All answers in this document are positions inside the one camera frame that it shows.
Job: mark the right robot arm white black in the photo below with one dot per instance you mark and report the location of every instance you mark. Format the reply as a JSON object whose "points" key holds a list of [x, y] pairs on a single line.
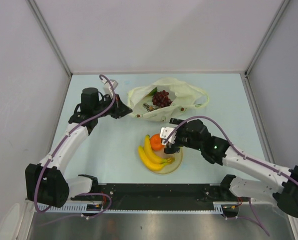
{"points": [[272, 183]]}

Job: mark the beige round plate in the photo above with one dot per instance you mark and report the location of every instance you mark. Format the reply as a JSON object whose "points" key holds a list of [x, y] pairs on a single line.
{"points": [[167, 167]]}

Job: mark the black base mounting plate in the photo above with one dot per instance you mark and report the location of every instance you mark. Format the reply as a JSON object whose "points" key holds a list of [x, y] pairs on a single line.
{"points": [[166, 197]]}

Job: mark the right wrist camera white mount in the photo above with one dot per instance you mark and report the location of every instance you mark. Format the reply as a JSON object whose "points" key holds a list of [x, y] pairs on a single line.
{"points": [[167, 135]]}

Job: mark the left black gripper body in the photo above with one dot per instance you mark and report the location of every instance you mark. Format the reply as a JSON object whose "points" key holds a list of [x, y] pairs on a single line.
{"points": [[110, 111]]}

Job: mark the translucent plastic avocado-print bag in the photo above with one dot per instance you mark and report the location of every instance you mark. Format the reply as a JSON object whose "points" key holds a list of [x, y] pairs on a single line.
{"points": [[183, 95]]}

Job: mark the dark red fake grapes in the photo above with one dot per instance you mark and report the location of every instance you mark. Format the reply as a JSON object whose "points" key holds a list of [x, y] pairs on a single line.
{"points": [[161, 99]]}

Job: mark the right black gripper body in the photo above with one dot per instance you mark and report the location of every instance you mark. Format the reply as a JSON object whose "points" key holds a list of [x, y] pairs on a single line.
{"points": [[181, 139]]}

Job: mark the white slotted cable duct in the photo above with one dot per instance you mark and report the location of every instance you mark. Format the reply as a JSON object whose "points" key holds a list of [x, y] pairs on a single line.
{"points": [[87, 208]]}

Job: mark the green orange fake mango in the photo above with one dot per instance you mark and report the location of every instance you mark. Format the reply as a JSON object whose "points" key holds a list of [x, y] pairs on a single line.
{"points": [[152, 92]]}

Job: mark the brown fake nuts cluster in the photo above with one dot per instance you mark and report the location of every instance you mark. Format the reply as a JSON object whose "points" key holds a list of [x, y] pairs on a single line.
{"points": [[149, 107]]}

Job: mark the orange fake persimmon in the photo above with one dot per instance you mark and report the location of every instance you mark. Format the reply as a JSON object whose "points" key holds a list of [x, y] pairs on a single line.
{"points": [[155, 142]]}

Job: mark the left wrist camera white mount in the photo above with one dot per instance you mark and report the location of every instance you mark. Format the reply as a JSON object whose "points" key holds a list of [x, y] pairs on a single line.
{"points": [[109, 86]]}

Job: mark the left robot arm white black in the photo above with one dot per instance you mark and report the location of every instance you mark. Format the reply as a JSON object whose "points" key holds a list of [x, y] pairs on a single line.
{"points": [[45, 181]]}

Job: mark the yellow fake banana bunch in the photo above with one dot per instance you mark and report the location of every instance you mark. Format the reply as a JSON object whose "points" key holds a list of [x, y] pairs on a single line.
{"points": [[152, 161]]}

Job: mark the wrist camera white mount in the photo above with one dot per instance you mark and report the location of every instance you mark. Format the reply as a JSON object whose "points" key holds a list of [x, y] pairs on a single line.
{"points": [[167, 135], [109, 86]]}

